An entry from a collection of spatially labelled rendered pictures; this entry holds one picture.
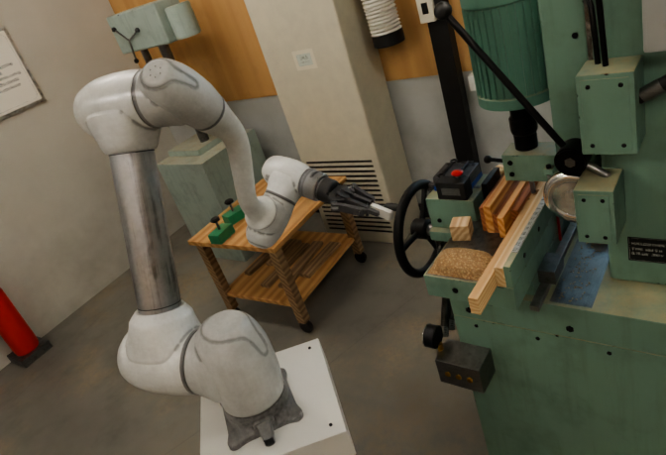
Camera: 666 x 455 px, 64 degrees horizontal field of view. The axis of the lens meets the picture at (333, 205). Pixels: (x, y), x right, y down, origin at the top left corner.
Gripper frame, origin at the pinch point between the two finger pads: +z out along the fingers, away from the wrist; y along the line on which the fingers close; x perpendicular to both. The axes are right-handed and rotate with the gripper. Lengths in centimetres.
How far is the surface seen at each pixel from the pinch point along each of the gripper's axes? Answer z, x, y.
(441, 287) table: 28.2, -6.2, -22.9
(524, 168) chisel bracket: 34.3, -26.1, 3.6
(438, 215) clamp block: 16.9, -6.2, 0.1
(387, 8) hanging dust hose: -63, -14, 115
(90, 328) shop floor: -184, 164, -16
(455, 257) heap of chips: 29.0, -13.3, -19.3
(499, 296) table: 40.8, -10.9, -22.9
